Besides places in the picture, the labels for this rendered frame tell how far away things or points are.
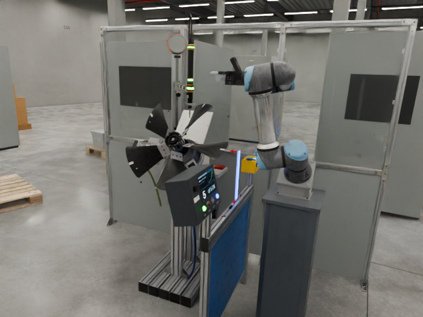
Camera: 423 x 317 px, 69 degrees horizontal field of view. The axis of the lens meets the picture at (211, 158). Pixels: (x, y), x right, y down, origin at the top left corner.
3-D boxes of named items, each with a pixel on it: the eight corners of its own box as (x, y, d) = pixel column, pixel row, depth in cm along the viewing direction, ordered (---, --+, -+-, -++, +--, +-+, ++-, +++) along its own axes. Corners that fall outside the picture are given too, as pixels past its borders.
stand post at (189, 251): (186, 264, 276) (188, 138, 246) (194, 266, 273) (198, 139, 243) (183, 267, 272) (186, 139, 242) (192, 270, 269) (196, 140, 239)
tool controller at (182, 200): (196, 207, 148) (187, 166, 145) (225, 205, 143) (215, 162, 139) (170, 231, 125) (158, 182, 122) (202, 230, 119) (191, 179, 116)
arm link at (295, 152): (310, 170, 160) (310, 155, 150) (284, 173, 163) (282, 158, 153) (306, 151, 167) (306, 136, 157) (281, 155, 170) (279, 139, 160)
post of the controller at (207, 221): (204, 234, 157) (206, 198, 152) (210, 235, 156) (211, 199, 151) (203, 236, 154) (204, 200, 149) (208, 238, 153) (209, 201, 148)
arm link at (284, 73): (297, 54, 139) (293, 75, 187) (272, 59, 142) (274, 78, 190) (300, 80, 140) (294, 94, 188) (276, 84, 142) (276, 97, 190)
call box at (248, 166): (247, 168, 235) (247, 154, 232) (259, 170, 232) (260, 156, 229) (240, 173, 221) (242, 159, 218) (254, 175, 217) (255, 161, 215)
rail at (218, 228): (248, 192, 237) (248, 183, 235) (253, 194, 235) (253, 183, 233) (201, 251, 156) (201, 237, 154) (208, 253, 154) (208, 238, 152)
